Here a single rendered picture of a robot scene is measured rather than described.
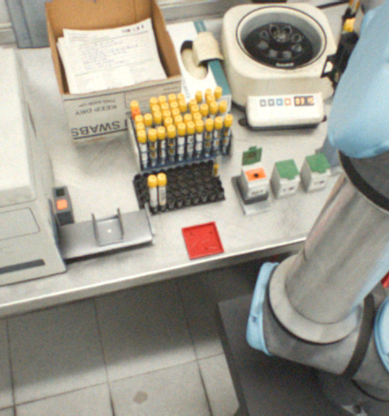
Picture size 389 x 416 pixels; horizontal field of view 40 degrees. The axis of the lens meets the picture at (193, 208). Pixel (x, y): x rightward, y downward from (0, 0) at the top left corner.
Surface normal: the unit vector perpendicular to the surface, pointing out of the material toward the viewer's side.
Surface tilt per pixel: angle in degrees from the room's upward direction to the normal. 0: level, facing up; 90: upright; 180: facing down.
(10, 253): 90
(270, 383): 4
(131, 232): 0
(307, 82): 90
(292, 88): 90
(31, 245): 90
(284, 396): 4
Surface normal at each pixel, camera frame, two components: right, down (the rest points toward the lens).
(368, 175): -0.78, 0.50
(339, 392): -0.75, 0.35
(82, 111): 0.29, 0.82
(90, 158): 0.04, -0.51
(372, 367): -0.21, 0.43
